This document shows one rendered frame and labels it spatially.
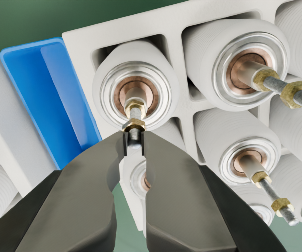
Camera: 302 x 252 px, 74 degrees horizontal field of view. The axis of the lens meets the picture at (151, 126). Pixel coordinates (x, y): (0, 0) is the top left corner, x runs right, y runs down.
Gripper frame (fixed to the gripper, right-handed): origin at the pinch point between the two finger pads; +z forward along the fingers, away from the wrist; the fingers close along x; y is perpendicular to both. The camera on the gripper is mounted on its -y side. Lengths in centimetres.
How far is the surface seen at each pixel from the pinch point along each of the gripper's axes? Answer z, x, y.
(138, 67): 9.0, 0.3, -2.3
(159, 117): 9.0, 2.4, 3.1
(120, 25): 16.3, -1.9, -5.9
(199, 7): 16.4, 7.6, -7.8
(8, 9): 34.3, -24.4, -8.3
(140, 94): 7.3, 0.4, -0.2
